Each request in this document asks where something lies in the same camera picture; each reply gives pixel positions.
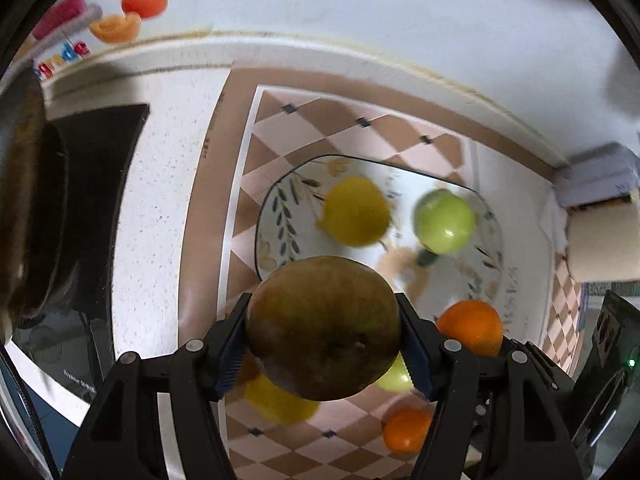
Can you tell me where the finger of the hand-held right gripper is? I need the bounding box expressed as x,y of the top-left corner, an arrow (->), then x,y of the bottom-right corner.
525,342 -> 576,401

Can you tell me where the green apple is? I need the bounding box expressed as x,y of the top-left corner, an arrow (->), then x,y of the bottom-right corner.
412,189 -> 477,255
374,352 -> 417,394

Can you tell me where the yellow lemon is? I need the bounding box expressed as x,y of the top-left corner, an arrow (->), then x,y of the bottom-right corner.
244,372 -> 321,424
317,176 -> 392,247

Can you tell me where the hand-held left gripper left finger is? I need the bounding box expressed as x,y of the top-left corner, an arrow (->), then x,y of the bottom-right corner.
60,292 -> 253,480

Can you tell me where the brown round pear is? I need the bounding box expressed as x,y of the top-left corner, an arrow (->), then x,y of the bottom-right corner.
246,255 -> 402,402

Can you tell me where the black frying pan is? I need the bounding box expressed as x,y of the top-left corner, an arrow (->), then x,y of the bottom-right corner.
0,72 -> 71,346

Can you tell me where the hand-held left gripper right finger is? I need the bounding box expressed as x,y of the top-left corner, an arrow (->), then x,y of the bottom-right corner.
396,294 -> 583,480

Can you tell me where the checkered counter mat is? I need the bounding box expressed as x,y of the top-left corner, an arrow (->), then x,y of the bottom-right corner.
177,67 -> 583,480

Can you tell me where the gold ingot wall sticker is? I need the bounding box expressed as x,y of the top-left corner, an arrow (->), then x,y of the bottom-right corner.
90,12 -> 142,43

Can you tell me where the orange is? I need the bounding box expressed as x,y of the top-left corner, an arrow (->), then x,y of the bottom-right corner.
381,406 -> 434,455
435,300 -> 504,357

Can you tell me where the beige utensil holder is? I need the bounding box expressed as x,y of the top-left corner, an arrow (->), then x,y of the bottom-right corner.
565,202 -> 640,285

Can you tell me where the colourful festive wall sticker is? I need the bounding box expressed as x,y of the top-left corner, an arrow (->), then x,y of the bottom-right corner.
30,0 -> 103,81

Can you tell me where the floral oval plate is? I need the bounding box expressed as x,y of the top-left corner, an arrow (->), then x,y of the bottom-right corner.
255,155 -> 506,331

